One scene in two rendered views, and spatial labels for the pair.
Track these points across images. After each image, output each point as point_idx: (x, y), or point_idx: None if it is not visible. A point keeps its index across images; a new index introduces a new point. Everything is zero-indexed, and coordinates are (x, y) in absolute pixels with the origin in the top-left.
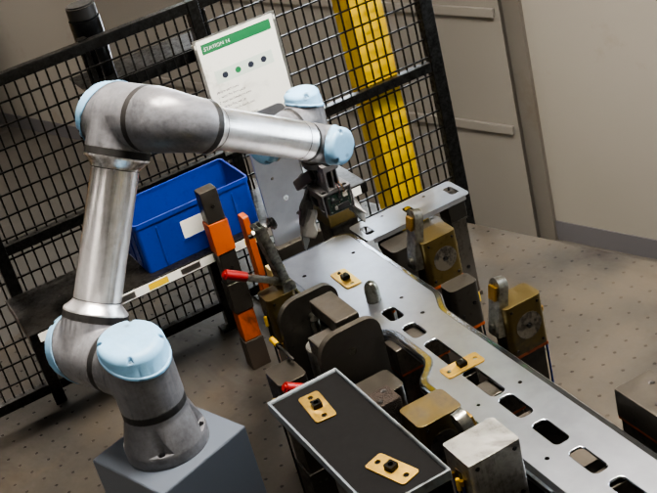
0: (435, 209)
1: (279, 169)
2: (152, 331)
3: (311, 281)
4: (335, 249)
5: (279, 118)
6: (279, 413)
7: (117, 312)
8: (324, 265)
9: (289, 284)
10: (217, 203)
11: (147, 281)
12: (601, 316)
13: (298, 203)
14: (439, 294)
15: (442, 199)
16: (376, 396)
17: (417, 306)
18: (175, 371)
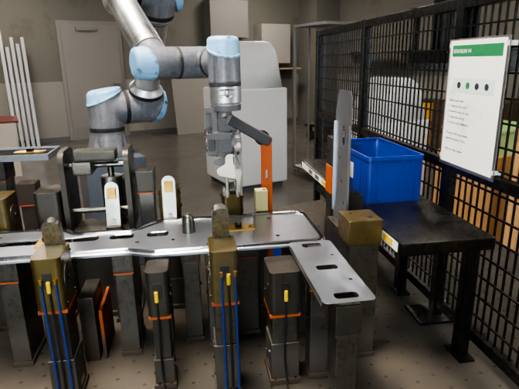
0: (308, 279)
1: (342, 153)
2: (99, 90)
3: (256, 218)
4: (293, 231)
5: (131, 17)
6: (45, 146)
7: (132, 88)
8: (273, 224)
9: (222, 189)
10: (330, 151)
11: (323, 177)
12: None
13: (344, 195)
14: (149, 252)
15: (329, 286)
16: (30, 180)
17: (148, 241)
18: (93, 114)
